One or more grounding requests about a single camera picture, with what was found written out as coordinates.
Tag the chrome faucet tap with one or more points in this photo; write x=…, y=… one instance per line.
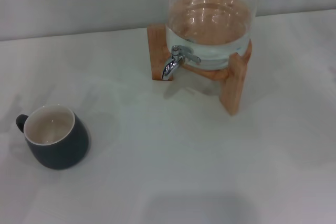
x=169, y=68

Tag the black ceramic cup white inside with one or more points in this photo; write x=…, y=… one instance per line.
x=63, y=150

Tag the glass water dispenser jar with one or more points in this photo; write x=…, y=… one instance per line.
x=210, y=24

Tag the wooden dispenser stand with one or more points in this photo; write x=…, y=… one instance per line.
x=232, y=90

